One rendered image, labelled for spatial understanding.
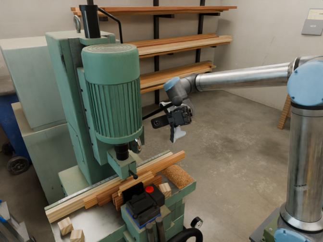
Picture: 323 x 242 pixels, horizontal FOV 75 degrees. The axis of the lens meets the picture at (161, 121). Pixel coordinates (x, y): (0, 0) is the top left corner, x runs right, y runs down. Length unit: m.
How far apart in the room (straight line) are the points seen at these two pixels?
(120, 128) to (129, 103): 0.09
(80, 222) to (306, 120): 0.85
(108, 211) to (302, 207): 0.72
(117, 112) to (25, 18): 2.34
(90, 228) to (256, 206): 1.66
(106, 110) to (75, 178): 0.65
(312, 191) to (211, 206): 1.34
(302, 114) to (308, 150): 0.12
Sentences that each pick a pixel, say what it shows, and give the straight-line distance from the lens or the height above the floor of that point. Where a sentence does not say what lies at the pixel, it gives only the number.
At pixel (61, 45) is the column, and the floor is 1.50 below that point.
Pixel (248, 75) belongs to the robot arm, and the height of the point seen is 1.37.
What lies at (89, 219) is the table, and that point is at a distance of 0.93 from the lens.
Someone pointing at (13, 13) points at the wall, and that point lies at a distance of 2.90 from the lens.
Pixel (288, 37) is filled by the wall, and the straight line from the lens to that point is 3.96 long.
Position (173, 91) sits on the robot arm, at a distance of 1.01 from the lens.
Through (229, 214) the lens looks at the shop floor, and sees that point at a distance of 2.10.
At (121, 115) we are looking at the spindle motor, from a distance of 0.69.
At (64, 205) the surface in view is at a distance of 0.94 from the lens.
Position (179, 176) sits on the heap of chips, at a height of 0.93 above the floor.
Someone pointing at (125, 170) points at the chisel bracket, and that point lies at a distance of 0.87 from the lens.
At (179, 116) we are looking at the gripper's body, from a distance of 0.83.
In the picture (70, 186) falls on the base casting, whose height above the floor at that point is 0.80.
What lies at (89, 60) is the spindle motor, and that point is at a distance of 0.65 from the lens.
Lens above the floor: 1.62
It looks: 29 degrees down
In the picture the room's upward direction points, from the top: straight up
